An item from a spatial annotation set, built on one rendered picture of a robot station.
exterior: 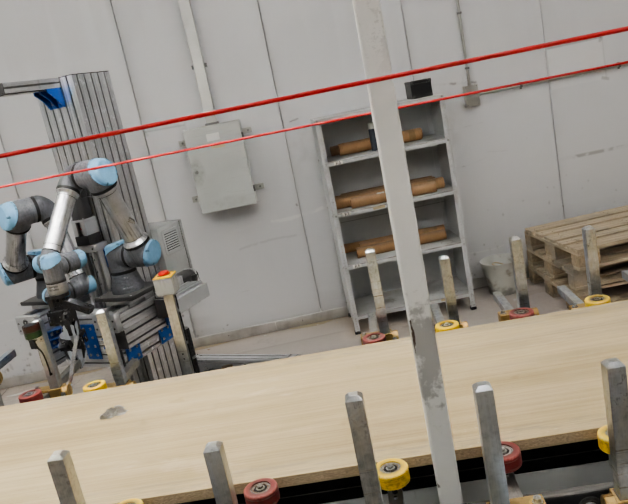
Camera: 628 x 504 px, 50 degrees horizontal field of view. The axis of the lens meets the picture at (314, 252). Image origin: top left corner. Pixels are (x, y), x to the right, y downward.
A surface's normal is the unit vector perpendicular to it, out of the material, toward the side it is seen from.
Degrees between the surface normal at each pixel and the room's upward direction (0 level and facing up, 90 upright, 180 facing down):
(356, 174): 90
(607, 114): 90
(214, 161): 90
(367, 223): 90
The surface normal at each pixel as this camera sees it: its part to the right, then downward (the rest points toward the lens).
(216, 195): 0.07, 0.22
